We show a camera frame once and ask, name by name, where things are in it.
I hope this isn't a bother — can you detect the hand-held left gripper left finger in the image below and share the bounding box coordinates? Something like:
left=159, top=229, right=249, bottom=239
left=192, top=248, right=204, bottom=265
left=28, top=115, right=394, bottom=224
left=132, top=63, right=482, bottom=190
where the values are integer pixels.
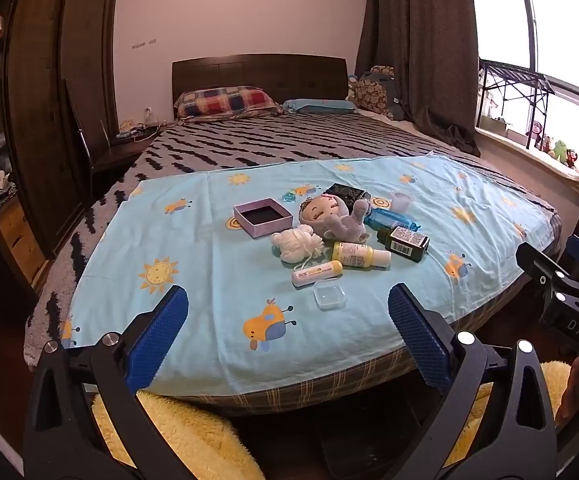
left=22, top=284, right=200, bottom=480

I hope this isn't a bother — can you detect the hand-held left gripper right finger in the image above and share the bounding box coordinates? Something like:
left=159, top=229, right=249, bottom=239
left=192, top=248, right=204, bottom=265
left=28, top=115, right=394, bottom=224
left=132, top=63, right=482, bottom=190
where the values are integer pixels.
left=387, top=282, right=558, bottom=480

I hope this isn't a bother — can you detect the dark green bottle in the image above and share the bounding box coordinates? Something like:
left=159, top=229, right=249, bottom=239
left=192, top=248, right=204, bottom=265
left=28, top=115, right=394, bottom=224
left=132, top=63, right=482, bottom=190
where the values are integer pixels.
left=377, top=226, right=430, bottom=262

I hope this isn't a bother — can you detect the clear plastic case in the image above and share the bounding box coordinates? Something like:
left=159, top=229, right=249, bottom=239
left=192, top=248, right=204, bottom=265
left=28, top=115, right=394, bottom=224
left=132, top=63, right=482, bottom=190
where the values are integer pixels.
left=313, top=280, right=349, bottom=311

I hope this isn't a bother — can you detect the yellow lotion bottle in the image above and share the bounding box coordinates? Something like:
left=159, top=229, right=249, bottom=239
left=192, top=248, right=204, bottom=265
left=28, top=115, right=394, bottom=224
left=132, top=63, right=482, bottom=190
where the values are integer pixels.
left=332, top=241, right=391, bottom=270

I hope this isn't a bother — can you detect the blue plastic bottle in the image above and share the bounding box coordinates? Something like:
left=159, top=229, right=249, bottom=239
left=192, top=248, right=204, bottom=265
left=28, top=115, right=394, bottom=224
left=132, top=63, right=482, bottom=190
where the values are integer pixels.
left=363, top=207, right=415, bottom=233

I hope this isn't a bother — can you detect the white and yellow tube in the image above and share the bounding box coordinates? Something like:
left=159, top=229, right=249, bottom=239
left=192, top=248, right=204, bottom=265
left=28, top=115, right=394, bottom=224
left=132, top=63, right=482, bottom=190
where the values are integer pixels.
left=292, top=260, right=343, bottom=289

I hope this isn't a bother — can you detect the small clear cup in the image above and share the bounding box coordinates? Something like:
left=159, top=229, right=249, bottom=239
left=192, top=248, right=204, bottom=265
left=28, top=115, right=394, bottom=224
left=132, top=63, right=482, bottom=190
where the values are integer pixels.
left=389, top=190, right=415, bottom=212

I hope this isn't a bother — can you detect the pink gift box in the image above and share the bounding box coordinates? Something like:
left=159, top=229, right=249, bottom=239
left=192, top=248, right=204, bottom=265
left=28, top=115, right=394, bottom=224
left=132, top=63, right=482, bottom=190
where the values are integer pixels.
left=234, top=198, right=294, bottom=239

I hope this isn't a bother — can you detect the white bath puff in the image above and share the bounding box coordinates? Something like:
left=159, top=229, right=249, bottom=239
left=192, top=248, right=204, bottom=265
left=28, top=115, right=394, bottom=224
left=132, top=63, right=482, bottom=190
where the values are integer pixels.
left=271, top=225, right=326, bottom=273

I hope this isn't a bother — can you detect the light blue printed sheet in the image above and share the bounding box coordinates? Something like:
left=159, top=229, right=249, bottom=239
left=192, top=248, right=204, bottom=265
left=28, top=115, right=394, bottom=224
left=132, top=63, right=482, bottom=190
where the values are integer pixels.
left=62, top=154, right=543, bottom=397

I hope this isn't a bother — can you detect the yellow fuzzy rug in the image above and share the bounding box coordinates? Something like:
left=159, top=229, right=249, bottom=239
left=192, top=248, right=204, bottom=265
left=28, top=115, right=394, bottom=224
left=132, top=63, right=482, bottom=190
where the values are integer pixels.
left=92, top=360, right=573, bottom=480

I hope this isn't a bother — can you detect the plaid mattress cover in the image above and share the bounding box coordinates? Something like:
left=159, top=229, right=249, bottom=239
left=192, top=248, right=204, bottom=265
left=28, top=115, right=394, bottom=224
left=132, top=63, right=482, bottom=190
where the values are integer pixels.
left=182, top=342, right=423, bottom=417

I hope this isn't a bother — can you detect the grey plush doll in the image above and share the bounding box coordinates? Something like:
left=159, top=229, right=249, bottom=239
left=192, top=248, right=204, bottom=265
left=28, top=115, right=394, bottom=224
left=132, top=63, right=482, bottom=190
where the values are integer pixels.
left=298, top=195, right=373, bottom=244

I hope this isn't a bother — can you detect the black patterned pouch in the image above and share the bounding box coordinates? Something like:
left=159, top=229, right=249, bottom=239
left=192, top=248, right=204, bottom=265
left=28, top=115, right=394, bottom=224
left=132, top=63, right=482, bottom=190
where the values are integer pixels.
left=325, top=183, right=370, bottom=207

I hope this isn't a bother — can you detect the black metal rack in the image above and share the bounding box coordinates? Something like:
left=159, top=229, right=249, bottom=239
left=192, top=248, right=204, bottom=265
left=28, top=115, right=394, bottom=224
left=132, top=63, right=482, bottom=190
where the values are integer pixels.
left=477, top=59, right=556, bottom=150

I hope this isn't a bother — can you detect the dark wooden nightstand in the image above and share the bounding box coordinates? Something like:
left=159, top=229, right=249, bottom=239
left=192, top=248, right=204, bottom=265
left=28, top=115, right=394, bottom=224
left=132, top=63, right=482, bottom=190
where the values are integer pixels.
left=92, top=124, right=170, bottom=202

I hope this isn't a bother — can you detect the window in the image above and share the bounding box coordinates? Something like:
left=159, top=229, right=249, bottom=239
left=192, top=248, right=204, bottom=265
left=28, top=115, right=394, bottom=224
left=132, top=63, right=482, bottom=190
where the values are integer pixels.
left=469, top=0, right=579, bottom=163

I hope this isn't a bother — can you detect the plaid pillow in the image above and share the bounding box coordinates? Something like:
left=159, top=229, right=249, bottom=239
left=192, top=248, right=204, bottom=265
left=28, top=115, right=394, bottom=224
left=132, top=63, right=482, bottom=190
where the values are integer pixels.
left=174, top=86, right=283, bottom=122

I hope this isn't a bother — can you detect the brown patterned plush cushion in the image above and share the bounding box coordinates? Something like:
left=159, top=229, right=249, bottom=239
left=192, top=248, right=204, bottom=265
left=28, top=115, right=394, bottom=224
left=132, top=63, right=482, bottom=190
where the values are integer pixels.
left=348, top=65, right=396, bottom=121

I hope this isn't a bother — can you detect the brown curtain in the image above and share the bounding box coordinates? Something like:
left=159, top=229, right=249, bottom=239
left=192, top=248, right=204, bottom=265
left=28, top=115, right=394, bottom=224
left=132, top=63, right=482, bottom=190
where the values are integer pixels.
left=353, top=0, right=481, bottom=157

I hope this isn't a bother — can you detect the blue pillow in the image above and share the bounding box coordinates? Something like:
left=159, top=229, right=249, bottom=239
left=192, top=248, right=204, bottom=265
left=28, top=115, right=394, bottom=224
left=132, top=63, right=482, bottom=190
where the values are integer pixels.
left=282, top=98, right=357, bottom=115

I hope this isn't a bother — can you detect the dark wooden wardrobe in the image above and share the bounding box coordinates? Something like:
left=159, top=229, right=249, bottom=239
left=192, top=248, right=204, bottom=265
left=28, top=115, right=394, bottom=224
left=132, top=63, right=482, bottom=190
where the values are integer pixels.
left=0, top=0, right=131, bottom=306

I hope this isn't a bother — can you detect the dark wooden headboard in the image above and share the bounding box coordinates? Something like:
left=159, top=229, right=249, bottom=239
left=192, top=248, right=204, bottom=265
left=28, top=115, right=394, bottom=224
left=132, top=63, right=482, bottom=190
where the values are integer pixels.
left=172, top=54, right=349, bottom=111

